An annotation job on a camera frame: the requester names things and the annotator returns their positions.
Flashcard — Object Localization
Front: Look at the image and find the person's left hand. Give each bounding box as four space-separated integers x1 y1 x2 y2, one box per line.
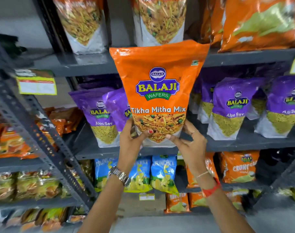
117 118 154 178

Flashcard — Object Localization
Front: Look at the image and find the person's right hand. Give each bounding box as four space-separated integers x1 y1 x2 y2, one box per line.
165 120 208 177

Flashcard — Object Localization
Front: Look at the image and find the large orange mix snack packet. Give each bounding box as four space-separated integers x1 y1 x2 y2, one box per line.
109 40 210 148

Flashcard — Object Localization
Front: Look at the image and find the person's right forearm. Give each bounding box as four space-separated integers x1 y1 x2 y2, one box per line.
196 171 256 233

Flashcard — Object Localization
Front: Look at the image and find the person's left forearm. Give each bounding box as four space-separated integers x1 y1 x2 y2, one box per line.
77 176 129 233

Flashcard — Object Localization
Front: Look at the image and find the blue chips packet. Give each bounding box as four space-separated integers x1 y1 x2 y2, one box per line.
150 154 179 196
94 158 119 193
124 156 153 193

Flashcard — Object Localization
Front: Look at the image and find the orange puffs packet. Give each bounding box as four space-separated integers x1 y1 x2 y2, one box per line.
189 191 208 208
186 152 220 189
225 189 249 212
165 193 190 214
220 150 260 184

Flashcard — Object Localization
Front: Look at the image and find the silver metal wristwatch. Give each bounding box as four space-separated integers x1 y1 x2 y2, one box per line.
107 166 131 187

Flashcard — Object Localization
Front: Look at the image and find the red thread wristband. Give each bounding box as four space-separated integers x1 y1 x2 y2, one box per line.
202 178 222 198

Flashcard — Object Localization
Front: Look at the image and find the row of purple snack packets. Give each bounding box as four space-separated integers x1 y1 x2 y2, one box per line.
69 67 295 148

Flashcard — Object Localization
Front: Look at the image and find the heap of orange brown packets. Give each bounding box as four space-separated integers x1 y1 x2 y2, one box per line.
36 106 83 146

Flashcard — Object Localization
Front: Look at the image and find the dark grey metal shelf rack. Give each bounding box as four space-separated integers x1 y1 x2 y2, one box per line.
32 0 295 217

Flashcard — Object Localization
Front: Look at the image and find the orange white mix snack packet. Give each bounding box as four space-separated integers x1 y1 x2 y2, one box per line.
52 0 108 55
131 0 187 47

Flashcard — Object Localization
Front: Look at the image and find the orange packet with green patch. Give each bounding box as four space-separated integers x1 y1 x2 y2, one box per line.
219 0 295 53
200 0 226 47

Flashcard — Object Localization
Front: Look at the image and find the grey slotted-angle side rack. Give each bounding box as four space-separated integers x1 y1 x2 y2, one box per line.
0 33 97 233

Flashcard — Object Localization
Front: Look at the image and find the row of clear yellow-green packets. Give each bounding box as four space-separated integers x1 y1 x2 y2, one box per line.
0 170 70 202

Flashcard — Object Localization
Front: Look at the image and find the yellow green packets group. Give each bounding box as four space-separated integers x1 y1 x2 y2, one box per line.
277 186 295 202

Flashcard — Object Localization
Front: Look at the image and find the pile of orange noodle packets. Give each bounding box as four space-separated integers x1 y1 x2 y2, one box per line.
0 123 39 160

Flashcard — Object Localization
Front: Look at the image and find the row of mixed colourful packets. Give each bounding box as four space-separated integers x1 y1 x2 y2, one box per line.
0 207 87 233

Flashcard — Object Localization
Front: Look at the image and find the black object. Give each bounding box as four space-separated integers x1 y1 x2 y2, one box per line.
0 33 28 60

